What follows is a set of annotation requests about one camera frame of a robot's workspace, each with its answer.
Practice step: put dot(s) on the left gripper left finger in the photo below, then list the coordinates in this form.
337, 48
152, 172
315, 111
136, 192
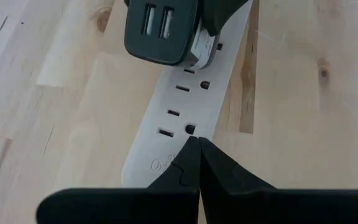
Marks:
120, 208

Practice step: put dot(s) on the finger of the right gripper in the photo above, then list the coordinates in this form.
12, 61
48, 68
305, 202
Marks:
219, 12

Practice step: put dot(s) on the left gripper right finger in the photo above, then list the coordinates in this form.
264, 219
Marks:
291, 208

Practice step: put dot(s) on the black dual-USB wall charger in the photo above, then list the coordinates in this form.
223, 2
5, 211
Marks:
163, 31

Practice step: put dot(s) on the white rectangular power strip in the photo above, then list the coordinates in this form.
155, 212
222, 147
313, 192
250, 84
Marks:
191, 102

